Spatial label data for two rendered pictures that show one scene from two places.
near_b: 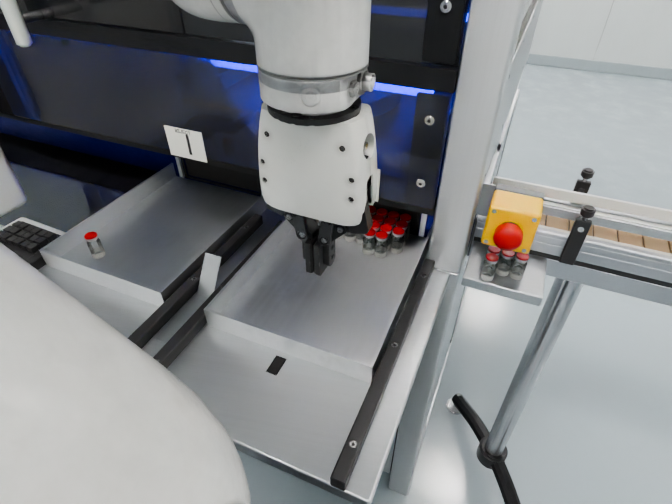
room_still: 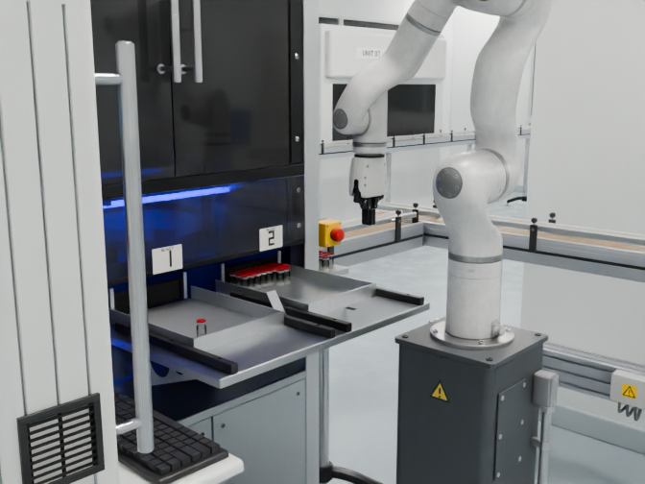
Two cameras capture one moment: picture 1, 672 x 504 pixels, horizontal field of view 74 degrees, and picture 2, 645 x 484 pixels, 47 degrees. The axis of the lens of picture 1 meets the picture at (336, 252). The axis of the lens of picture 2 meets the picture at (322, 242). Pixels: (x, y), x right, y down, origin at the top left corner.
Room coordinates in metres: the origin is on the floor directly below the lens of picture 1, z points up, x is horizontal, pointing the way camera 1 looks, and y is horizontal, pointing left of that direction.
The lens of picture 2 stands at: (-0.13, 1.80, 1.42)
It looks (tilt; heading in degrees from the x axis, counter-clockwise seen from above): 12 degrees down; 289
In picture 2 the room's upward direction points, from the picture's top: straight up
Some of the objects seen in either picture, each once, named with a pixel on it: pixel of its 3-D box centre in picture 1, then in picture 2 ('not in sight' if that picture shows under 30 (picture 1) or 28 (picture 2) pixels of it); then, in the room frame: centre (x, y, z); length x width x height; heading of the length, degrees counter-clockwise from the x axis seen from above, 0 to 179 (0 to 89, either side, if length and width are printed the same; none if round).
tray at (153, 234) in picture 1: (169, 222); (193, 316); (0.69, 0.32, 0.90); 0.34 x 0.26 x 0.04; 156
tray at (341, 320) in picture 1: (332, 270); (295, 287); (0.55, 0.01, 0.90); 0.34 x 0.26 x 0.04; 157
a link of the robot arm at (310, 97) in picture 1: (316, 82); (370, 148); (0.35, 0.02, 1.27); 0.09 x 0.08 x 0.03; 67
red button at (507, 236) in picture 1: (508, 235); (336, 234); (0.52, -0.25, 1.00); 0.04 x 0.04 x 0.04; 66
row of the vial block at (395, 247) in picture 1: (356, 230); (266, 278); (0.65, -0.04, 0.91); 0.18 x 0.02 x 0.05; 67
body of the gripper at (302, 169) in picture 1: (316, 154); (369, 173); (0.35, 0.02, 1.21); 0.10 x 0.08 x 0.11; 67
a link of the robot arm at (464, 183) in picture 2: not in sight; (469, 205); (0.08, 0.17, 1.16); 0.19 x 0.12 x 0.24; 67
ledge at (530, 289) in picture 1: (505, 266); (318, 270); (0.59, -0.30, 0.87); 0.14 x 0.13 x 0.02; 156
